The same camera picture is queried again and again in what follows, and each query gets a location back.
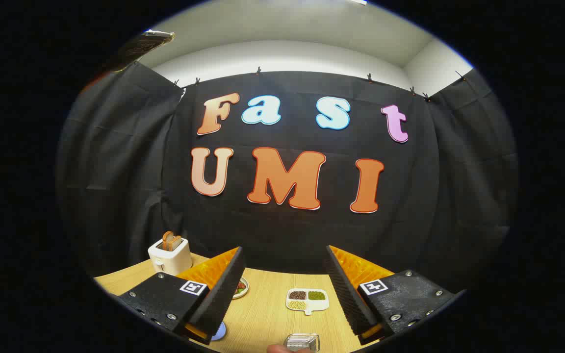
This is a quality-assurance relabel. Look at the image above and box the white divided dish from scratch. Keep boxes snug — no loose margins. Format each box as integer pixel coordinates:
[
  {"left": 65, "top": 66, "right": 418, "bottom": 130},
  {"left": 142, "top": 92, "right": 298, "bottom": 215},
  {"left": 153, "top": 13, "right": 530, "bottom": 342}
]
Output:
[{"left": 286, "top": 288, "right": 330, "bottom": 316}]

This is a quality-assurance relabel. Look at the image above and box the cream white toaster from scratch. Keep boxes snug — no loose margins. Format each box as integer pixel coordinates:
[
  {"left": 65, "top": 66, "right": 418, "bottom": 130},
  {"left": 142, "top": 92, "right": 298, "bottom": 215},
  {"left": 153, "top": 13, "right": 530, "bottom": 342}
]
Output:
[{"left": 148, "top": 238, "right": 193, "bottom": 276}]

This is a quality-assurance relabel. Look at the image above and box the black backdrop cloth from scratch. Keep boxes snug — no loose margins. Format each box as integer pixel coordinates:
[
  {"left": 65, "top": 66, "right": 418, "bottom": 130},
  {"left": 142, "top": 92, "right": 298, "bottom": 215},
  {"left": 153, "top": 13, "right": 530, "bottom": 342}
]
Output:
[{"left": 56, "top": 61, "right": 518, "bottom": 295}]

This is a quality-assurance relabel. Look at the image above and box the metal cutlery rack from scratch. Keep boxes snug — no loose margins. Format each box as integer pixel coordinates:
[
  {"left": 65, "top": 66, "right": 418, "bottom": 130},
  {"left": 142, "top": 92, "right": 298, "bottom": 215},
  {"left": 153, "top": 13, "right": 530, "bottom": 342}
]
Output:
[{"left": 285, "top": 333, "right": 320, "bottom": 353}]

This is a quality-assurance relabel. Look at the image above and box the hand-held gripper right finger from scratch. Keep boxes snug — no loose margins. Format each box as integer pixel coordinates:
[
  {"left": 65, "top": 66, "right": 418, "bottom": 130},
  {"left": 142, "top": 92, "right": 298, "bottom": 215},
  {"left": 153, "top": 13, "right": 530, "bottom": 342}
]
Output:
[{"left": 325, "top": 245, "right": 460, "bottom": 346}]

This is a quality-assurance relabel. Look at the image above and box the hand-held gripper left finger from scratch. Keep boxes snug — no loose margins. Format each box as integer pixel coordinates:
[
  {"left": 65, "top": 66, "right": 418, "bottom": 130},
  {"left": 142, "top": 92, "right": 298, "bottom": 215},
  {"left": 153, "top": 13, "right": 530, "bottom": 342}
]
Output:
[{"left": 117, "top": 247, "right": 247, "bottom": 345}]

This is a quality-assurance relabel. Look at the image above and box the shiny dark object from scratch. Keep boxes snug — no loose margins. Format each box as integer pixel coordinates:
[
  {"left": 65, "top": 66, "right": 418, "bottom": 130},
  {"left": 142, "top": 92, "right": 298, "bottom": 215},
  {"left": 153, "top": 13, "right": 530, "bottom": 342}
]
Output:
[{"left": 111, "top": 29, "right": 175, "bottom": 73}]

